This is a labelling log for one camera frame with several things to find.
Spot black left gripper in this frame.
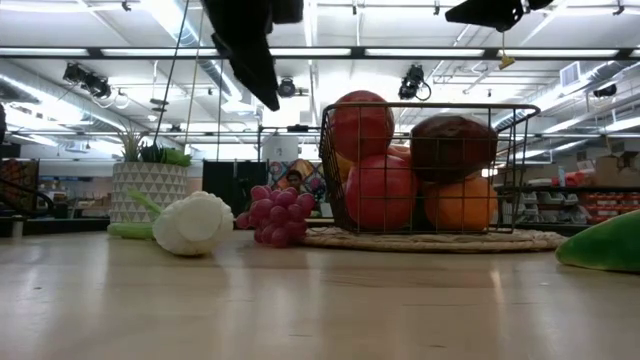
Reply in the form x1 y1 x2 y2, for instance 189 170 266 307
202 0 305 113

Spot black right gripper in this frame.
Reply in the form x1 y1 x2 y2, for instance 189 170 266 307
444 0 555 33

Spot dark red apple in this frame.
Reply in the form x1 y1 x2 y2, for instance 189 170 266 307
409 113 500 184

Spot green white celery stalk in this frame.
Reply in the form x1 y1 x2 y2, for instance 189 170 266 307
106 187 235 258

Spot round black ceiling light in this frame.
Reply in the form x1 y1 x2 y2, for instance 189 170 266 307
276 77 298 99

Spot white air vent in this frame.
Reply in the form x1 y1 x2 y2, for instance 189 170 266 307
559 60 582 89

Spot black overhead light bar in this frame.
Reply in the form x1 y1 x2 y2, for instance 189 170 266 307
0 46 640 60

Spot black divider panel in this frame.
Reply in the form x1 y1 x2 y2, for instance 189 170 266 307
201 159 270 217

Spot person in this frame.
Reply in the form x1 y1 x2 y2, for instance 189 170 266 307
284 168 306 195

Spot colourful patterned board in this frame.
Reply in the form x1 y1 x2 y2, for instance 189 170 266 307
268 158 329 204

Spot purple grape bunch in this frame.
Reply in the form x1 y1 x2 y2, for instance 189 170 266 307
234 184 317 250

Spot succulent in white patterned pot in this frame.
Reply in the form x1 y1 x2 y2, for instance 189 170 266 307
110 125 194 224

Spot black ceiling track light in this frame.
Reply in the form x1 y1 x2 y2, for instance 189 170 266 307
62 62 113 100

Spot orange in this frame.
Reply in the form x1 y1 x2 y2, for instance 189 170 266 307
422 172 500 234

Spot cardboard boxes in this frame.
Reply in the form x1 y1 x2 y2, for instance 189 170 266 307
593 149 640 188

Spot shelf with storage bins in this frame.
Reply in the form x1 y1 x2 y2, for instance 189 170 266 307
514 183 640 237

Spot round woven mat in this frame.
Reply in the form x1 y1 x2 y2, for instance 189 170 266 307
299 225 569 255

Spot watermelon slice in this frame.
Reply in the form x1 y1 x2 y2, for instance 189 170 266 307
554 209 640 274

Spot dark wire basket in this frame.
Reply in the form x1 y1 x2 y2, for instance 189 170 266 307
319 101 543 236

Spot black ceiling camera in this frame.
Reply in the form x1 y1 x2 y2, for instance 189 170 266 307
397 63 433 102

